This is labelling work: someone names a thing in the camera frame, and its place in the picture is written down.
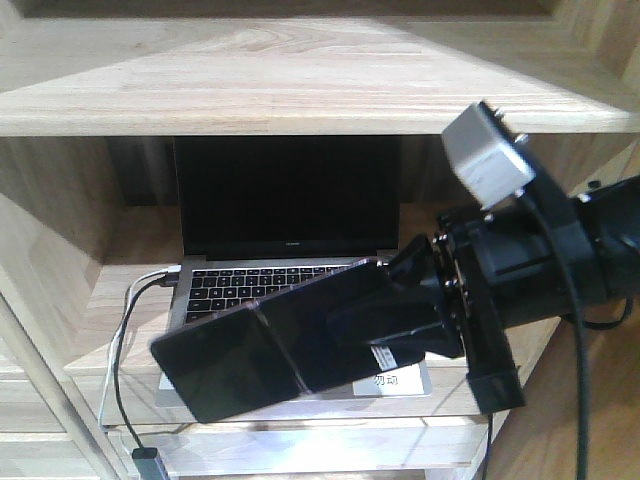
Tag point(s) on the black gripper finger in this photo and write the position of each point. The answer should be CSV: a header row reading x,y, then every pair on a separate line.
x,y
415,318
414,265

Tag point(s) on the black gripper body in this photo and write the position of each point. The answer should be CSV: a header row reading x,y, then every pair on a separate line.
x,y
525,265

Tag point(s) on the black smartphone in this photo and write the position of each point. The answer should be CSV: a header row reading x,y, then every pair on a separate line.
x,y
274,349

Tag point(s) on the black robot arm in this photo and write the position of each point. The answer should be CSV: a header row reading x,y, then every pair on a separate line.
x,y
456,295

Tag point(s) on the silver laptop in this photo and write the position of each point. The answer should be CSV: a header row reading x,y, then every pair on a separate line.
x,y
261,214

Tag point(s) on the grey usb hub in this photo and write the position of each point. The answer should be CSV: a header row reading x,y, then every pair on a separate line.
x,y
148,463

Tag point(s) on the wooden bookshelf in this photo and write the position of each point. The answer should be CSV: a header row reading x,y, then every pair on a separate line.
x,y
92,91

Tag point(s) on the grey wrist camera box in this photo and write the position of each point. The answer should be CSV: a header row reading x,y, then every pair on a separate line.
x,y
483,158

